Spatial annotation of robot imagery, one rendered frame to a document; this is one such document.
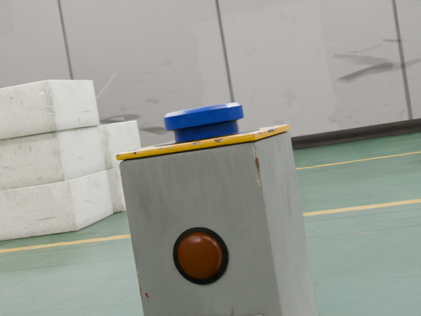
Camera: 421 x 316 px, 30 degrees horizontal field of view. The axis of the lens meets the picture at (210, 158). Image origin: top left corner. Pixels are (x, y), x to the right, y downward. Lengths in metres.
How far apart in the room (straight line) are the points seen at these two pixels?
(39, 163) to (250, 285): 2.51
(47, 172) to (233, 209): 2.49
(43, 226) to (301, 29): 3.11
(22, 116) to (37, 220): 0.37
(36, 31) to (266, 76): 1.80
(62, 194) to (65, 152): 0.15
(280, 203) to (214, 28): 5.29
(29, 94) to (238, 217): 2.50
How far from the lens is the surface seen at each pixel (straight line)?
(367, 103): 5.47
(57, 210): 2.84
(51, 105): 2.80
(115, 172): 3.19
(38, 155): 2.85
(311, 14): 5.53
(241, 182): 0.35
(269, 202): 0.36
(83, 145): 3.00
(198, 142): 0.36
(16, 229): 2.91
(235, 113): 0.38
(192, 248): 0.36
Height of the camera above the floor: 0.32
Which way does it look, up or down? 3 degrees down
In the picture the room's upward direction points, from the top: 9 degrees counter-clockwise
